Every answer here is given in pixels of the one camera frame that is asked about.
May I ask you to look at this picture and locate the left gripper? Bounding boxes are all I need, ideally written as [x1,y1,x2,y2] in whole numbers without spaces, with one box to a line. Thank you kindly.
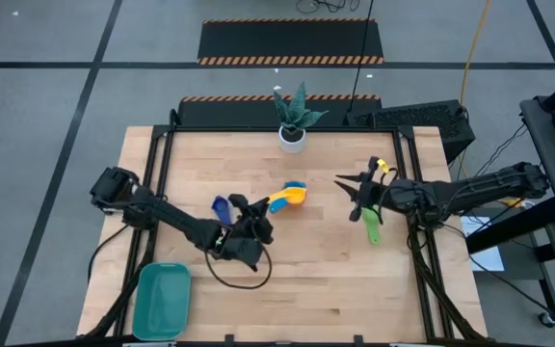
[227,193,276,246]

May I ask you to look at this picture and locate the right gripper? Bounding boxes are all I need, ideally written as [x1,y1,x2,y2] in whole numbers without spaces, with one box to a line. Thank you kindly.
[333,156,390,223]

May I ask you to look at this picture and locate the light blue measuring cup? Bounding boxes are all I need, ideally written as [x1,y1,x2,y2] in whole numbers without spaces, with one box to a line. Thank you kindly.
[268,180,307,215]

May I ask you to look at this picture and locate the yellow measuring cup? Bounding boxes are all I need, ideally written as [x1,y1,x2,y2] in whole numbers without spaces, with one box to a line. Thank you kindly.
[268,186,308,207]

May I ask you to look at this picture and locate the small dark blue measuring cup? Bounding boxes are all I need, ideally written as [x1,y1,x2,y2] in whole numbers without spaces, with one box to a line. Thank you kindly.
[211,195,234,227]

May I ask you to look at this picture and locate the green measuring cup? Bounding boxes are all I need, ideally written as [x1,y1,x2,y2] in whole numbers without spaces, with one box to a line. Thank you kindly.
[361,204,383,246]

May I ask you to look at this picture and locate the teal plastic basket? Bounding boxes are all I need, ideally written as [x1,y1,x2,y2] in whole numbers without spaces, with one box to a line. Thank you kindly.
[131,261,193,342]

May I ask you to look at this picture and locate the snake plant in white pot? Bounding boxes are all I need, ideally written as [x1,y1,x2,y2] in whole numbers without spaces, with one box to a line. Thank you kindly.
[272,80,330,154]

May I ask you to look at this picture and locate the white paper sheet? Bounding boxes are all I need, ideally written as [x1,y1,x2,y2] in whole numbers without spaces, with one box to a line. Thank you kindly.
[460,215,506,273]

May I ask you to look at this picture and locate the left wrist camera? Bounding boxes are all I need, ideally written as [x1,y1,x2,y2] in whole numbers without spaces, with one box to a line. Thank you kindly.
[212,234,265,274]

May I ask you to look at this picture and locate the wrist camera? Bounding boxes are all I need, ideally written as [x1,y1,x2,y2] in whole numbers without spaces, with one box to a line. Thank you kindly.
[212,234,265,274]
[386,178,428,214]

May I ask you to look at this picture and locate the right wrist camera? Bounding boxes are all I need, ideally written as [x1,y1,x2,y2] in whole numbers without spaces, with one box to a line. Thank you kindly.
[386,178,428,214]

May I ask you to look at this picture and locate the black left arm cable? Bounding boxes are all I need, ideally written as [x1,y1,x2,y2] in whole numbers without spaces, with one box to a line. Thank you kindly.
[203,226,273,290]

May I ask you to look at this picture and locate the black metal table frame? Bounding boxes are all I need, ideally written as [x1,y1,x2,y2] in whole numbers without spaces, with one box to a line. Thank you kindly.
[79,122,489,347]

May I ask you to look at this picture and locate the black hazard-striped cable ramp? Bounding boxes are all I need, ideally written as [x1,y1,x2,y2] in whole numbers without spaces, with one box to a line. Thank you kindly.
[176,94,383,127]
[196,17,385,67]

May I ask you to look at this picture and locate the black hanging cable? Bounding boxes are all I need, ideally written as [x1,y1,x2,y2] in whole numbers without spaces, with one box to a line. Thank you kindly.
[347,0,375,113]

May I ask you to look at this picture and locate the yellow extension cable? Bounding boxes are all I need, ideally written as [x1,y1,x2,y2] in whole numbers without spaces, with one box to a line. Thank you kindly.
[456,0,493,182]

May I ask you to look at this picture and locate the black cable coil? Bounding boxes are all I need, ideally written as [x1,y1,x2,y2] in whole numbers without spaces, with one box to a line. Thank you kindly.
[295,0,361,14]

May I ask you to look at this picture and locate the black arm base cable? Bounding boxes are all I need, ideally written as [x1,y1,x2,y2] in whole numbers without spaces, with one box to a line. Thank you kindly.
[87,225,132,285]

